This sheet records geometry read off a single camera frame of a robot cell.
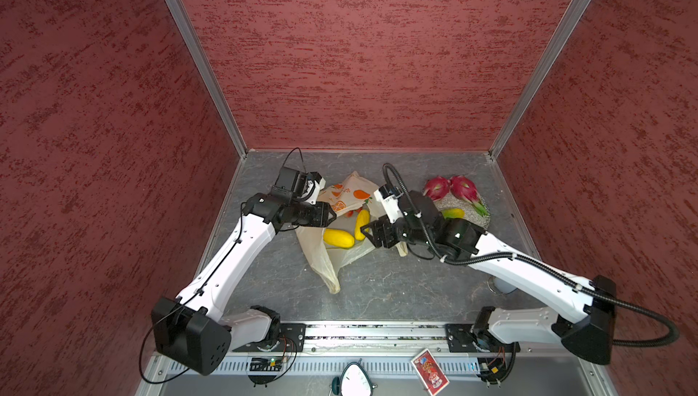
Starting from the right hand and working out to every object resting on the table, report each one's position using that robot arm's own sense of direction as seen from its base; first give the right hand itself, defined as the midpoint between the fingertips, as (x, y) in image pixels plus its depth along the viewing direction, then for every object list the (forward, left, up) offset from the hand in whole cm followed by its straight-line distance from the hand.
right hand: (373, 228), depth 72 cm
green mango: (+15, -30, -18) cm, 38 cm away
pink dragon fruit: (+24, -26, -15) cm, 38 cm away
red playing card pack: (-31, -14, -20) cm, 39 cm away
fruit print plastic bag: (+15, +8, -7) cm, 18 cm away
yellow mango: (+6, +11, -18) cm, 22 cm away
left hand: (+4, +13, -2) cm, 14 cm away
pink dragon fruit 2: (+24, -37, -16) cm, 47 cm away
